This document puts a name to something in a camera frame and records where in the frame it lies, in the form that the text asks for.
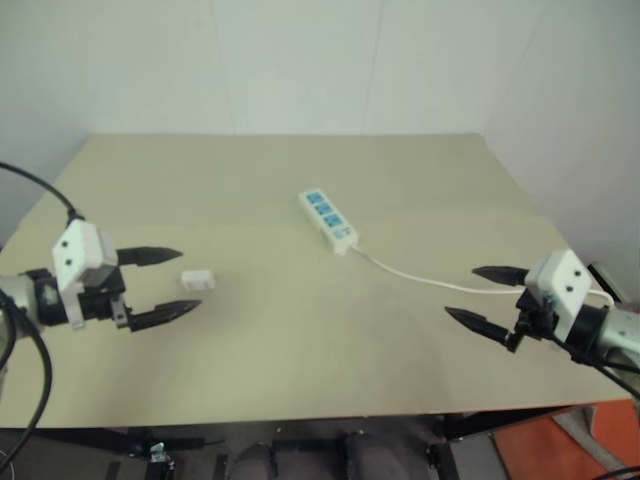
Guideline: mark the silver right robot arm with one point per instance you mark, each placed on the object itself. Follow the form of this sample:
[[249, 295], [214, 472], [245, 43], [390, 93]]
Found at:
[[620, 332]]

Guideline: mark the orange mat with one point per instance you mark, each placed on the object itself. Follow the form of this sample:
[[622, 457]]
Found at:
[[530, 450]]

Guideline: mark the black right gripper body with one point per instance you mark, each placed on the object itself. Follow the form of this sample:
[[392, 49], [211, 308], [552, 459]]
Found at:
[[535, 320]]

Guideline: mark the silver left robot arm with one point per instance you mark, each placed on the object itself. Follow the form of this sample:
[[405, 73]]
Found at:
[[17, 296]]

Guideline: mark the white plug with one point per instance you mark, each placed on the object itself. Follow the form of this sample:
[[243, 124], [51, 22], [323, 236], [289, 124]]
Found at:
[[198, 280]]

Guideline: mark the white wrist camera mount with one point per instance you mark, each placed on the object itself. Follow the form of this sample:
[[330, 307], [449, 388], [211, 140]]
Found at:
[[562, 280], [75, 250]]

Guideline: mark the white power strip blue sockets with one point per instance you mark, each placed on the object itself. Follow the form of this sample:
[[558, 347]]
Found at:
[[327, 220]]

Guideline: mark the black table frame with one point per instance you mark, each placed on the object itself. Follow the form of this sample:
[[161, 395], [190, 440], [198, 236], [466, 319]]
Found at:
[[500, 422]]

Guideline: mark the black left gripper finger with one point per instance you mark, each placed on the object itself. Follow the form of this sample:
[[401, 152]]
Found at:
[[165, 313], [147, 255]]

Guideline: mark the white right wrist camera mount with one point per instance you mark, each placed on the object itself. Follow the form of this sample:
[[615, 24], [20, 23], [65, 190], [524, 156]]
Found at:
[[562, 280]]

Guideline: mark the small metal clamp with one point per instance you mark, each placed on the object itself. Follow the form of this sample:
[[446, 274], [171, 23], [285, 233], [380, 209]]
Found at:
[[159, 452]]

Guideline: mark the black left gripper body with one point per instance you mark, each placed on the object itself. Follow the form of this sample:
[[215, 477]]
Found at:
[[100, 302]]

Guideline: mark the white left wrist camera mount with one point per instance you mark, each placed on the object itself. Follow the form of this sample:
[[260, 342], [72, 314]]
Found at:
[[75, 250]]

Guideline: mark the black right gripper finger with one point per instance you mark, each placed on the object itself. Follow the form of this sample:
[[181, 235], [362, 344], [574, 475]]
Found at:
[[502, 275], [475, 322]]

